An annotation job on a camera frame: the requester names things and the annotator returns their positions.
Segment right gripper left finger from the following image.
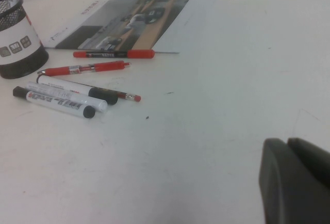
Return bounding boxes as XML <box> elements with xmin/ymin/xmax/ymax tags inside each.
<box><xmin>258</xmin><ymin>137</ymin><xmax>330</xmax><ymax>224</ymax></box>

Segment photo brochure white margin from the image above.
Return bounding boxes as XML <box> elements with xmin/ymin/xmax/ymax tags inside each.
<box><xmin>42</xmin><ymin>0</ymin><xmax>221</xmax><ymax>54</ymax></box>

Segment black mesh pen holder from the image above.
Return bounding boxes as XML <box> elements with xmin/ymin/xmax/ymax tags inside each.
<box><xmin>0</xmin><ymin>0</ymin><xmax>50</xmax><ymax>79</ymax></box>

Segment brown pencil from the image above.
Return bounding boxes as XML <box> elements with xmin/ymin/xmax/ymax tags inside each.
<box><xmin>67</xmin><ymin>80</ymin><xmax>142</xmax><ymax>103</ymax></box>

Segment white marker clear cap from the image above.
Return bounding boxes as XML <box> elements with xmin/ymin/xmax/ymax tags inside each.
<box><xmin>27</xmin><ymin>81</ymin><xmax>108</xmax><ymax>113</ymax></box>

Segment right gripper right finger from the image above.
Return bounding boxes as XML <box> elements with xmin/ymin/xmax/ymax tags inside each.
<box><xmin>287</xmin><ymin>137</ymin><xmax>330</xmax><ymax>191</ymax></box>

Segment red marker black label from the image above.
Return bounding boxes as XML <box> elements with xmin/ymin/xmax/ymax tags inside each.
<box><xmin>72</xmin><ymin>49</ymin><xmax>156</xmax><ymax>59</ymax></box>

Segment white marker black cap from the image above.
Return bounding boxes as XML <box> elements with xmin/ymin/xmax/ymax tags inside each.
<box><xmin>36</xmin><ymin>75</ymin><xmax>119</xmax><ymax>105</ymax></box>

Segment white marker black ends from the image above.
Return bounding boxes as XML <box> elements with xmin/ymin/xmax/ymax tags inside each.
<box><xmin>12</xmin><ymin>86</ymin><xmax>96</xmax><ymax>119</ymax></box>

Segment red gel pen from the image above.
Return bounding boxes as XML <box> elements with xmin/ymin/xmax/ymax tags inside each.
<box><xmin>37</xmin><ymin>60</ymin><xmax>132</xmax><ymax>77</ymax></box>

